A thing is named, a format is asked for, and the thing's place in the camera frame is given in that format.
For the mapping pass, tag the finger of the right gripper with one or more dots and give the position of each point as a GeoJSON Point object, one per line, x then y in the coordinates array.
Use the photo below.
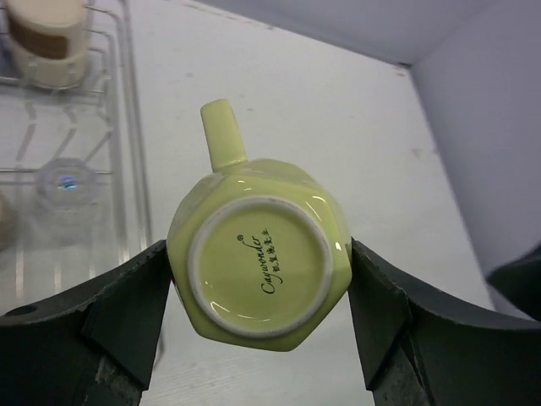
{"type": "Point", "coordinates": [519, 282]}

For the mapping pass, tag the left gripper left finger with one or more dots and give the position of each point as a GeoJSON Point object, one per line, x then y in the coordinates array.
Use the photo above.
{"type": "Point", "coordinates": [93, 344]}

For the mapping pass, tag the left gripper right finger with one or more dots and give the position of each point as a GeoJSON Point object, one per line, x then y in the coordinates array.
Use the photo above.
{"type": "Point", "coordinates": [419, 345]}

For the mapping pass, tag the light green ceramic mug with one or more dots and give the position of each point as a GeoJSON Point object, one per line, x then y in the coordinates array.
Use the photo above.
{"type": "Point", "coordinates": [260, 252]}

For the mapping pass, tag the clear glass cup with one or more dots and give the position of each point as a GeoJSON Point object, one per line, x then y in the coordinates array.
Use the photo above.
{"type": "Point", "coordinates": [66, 183]}

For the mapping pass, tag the beige cup with brown band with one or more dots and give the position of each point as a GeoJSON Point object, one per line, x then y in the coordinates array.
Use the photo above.
{"type": "Point", "coordinates": [48, 41]}

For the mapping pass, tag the wire dish rack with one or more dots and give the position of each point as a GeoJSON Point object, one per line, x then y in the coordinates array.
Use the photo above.
{"type": "Point", "coordinates": [45, 252]}

